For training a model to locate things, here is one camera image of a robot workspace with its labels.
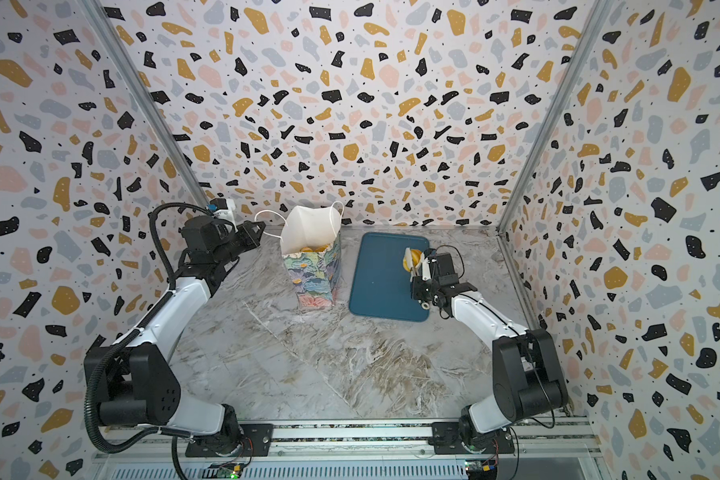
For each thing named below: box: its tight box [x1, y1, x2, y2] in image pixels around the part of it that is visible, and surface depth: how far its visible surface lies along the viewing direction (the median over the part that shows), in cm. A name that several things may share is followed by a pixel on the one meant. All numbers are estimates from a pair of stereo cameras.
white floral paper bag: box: [280, 202, 345, 308], surface depth 92 cm
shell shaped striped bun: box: [402, 247, 424, 272], surface depth 99 cm
